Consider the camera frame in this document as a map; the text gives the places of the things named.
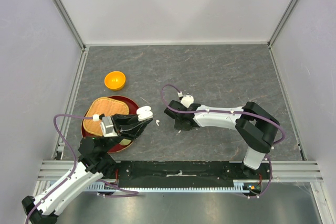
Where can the orange plastic bowl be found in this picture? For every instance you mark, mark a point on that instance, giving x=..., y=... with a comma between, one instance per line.
x=115, y=80

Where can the slotted cable duct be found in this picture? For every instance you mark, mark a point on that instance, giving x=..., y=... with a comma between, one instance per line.
x=237, y=187

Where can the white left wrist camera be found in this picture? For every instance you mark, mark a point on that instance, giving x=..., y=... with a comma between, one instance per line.
x=106, y=125

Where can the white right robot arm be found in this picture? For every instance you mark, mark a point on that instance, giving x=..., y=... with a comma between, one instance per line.
x=255, y=125

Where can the woven bamboo tray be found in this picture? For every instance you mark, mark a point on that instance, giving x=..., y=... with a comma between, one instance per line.
x=103, y=105

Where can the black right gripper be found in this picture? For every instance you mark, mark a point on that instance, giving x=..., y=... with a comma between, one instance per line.
x=178, y=126

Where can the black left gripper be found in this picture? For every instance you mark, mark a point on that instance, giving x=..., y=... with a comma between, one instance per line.
x=121, y=120

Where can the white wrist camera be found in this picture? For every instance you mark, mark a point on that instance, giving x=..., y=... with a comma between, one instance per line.
x=106, y=125
x=185, y=100

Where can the pale green mug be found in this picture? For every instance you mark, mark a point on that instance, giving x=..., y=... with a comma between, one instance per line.
x=125, y=142

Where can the white oval charging case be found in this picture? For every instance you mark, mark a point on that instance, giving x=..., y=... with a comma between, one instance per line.
x=144, y=113

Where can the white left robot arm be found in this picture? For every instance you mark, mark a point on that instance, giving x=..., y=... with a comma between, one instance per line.
x=93, y=164

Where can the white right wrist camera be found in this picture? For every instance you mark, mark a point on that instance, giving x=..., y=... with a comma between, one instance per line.
x=185, y=100

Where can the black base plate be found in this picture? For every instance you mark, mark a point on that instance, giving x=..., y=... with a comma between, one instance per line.
x=183, y=174

